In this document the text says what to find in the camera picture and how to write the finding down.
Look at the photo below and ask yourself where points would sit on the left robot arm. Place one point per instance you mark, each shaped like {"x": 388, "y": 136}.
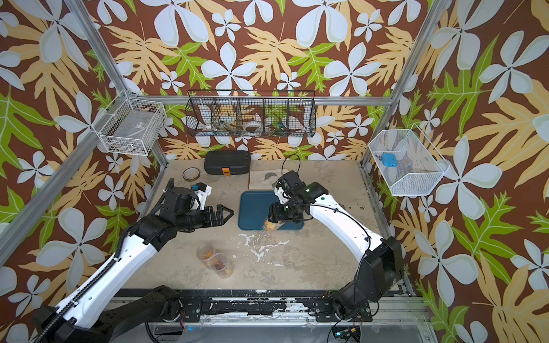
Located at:
{"x": 82, "y": 317}

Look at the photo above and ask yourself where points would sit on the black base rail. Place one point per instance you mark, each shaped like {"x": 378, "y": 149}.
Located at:
{"x": 191, "y": 306}

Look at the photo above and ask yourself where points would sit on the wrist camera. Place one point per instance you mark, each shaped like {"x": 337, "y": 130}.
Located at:
{"x": 201, "y": 191}
{"x": 281, "y": 195}

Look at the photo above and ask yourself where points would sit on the clear jar with cookies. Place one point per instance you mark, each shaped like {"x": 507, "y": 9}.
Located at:
{"x": 270, "y": 226}

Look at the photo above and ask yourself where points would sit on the white wire basket right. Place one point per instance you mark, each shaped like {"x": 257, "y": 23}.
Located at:
{"x": 421, "y": 166}

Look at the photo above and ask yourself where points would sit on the black wire basket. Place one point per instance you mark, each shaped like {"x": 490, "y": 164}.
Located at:
{"x": 232, "y": 113}

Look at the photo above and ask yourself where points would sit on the clear jar orange cookies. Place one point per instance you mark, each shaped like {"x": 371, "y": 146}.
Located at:
{"x": 205, "y": 253}

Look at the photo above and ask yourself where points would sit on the white wire basket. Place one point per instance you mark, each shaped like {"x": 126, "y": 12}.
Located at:
{"x": 421, "y": 166}
{"x": 131, "y": 125}

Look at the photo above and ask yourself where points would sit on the teal plastic tray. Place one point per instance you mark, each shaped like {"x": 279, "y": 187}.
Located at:
{"x": 254, "y": 209}

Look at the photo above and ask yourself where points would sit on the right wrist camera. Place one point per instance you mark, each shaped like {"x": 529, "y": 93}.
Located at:
{"x": 281, "y": 195}

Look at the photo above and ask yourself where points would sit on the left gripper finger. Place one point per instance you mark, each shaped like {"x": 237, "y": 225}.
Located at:
{"x": 221, "y": 220}
{"x": 221, "y": 209}

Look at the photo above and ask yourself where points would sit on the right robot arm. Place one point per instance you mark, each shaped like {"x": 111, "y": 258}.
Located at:
{"x": 380, "y": 260}

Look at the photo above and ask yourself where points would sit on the blue object in basket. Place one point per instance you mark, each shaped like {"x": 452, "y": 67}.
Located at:
{"x": 389, "y": 160}

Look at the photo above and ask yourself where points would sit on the brown tape roll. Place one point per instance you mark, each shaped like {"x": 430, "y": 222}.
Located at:
{"x": 191, "y": 174}

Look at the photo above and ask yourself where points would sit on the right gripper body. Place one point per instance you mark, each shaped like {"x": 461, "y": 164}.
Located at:
{"x": 285, "y": 212}

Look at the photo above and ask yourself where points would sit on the white wire basket left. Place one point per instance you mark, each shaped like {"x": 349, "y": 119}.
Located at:
{"x": 131, "y": 125}

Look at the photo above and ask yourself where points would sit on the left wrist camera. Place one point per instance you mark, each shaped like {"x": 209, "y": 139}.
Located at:
{"x": 201, "y": 191}

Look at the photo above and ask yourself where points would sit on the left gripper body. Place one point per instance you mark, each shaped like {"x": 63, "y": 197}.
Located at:
{"x": 194, "y": 219}

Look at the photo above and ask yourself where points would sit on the black tool case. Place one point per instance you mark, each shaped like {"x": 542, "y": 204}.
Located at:
{"x": 227, "y": 163}

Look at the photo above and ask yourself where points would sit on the clear jar brown cookies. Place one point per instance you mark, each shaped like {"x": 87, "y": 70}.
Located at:
{"x": 221, "y": 265}

